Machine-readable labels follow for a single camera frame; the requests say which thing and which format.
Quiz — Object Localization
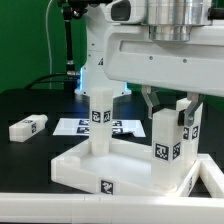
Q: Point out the black camera stand pole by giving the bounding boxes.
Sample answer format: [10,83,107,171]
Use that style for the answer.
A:
[57,0,88,77]

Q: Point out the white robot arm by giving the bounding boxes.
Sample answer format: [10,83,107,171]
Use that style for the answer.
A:
[78,0,224,126]

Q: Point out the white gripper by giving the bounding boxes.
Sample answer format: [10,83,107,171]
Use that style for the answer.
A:
[103,25,224,127]

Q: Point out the white desk top tray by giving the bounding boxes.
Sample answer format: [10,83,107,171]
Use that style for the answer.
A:
[51,139,200,197]

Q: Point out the white cable behind pole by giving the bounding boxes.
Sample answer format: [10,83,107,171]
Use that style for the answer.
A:
[45,0,54,90]

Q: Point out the black cable on table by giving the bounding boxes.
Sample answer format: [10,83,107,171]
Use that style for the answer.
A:
[23,73,81,90]

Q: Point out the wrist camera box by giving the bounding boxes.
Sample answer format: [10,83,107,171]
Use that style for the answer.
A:
[104,0,147,24]

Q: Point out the white sheet with markers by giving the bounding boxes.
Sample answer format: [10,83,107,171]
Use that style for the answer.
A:
[53,118,145,137]

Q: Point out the white right fence bar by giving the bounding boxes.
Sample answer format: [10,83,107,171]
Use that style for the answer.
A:
[199,154,224,199]

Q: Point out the white fence bar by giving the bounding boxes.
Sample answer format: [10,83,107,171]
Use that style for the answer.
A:
[199,154,224,199]
[0,193,224,224]

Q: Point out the black camera cable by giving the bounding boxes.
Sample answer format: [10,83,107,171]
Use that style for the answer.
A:
[208,6,224,22]

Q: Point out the white front fence bar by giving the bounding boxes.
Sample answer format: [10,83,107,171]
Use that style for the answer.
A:
[0,193,224,224]

